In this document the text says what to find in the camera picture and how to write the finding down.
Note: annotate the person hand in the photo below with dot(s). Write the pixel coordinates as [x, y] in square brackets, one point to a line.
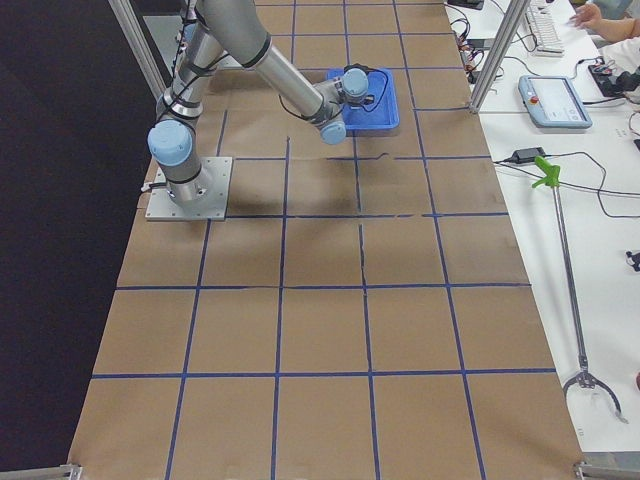
[587, 16]

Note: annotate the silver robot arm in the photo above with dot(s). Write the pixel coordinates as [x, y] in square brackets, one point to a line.
[232, 29]

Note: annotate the blue plastic tray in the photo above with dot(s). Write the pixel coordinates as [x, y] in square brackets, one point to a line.
[372, 108]

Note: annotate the white keyboard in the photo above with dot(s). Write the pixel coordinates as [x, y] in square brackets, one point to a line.
[540, 30]

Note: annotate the teach pendant tablet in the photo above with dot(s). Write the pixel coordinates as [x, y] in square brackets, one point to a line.
[552, 102]

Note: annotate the black power adapter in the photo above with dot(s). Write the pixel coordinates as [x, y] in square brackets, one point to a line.
[526, 155]

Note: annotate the brown paper table cover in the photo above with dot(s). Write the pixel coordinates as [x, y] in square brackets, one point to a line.
[362, 313]

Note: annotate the aluminium frame post right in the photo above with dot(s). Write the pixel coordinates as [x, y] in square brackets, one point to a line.
[505, 34]

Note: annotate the aluminium frame post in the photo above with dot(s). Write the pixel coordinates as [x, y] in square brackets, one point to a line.
[505, 34]
[142, 45]

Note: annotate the aluminium frame post left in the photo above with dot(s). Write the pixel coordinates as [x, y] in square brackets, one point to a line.
[142, 45]

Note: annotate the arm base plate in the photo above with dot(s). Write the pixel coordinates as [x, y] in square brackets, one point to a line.
[205, 197]

